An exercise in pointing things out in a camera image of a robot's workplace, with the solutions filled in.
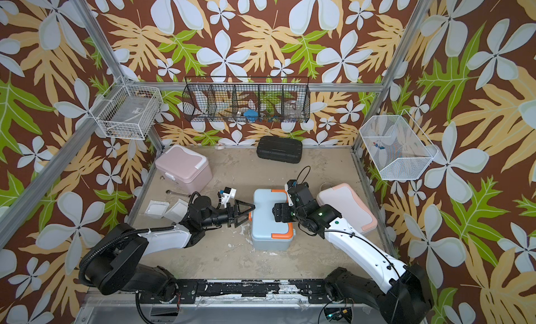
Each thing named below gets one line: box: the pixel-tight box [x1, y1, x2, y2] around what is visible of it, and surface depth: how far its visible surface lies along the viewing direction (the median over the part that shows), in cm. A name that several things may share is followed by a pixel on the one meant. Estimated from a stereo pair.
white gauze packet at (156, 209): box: [144, 199, 170, 219], surface depth 98 cm
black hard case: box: [256, 135, 303, 164], surface depth 116 cm
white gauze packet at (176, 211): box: [161, 198, 190, 224], surface depth 97 cm
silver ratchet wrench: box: [165, 189, 192, 198], surface depth 103 cm
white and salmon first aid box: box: [316, 182, 379, 237], surface depth 85 cm
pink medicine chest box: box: [154, 144, 213, 195], surface depth 97 cm
